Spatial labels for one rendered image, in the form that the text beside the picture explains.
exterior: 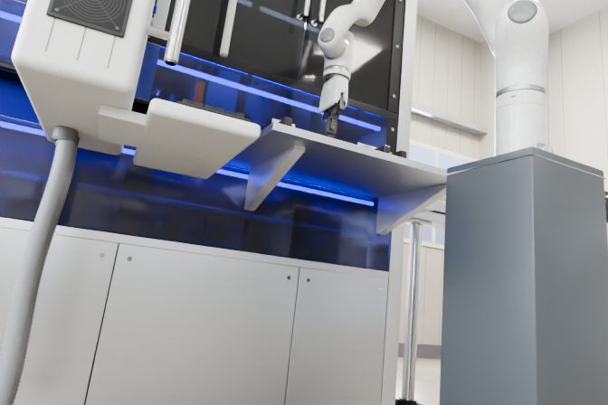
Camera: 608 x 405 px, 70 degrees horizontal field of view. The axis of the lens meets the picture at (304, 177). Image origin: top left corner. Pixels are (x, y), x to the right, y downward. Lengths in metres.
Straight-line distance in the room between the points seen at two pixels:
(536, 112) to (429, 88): 3.71
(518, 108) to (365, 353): 0.92
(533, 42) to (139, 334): 1.25
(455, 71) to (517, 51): 4.01
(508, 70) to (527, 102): 0.10
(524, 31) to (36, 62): 1.04
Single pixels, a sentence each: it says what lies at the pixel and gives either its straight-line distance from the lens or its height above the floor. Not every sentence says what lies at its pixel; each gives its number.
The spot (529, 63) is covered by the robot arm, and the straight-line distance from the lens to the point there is 1.24.
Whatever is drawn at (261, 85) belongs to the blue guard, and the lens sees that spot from 1.49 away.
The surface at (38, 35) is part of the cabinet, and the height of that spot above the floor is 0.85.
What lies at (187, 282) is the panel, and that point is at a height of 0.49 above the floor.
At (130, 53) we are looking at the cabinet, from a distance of 0.82.
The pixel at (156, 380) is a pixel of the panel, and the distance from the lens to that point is 1.34.
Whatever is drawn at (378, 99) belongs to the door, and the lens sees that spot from 1.73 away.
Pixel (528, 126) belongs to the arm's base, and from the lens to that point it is 1.17.
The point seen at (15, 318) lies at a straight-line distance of 1.06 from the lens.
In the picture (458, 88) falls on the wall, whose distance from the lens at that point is 5.18.
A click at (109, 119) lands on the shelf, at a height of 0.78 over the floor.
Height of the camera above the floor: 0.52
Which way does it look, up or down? 14 degrees up
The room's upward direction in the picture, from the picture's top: 7 degrees clockwise
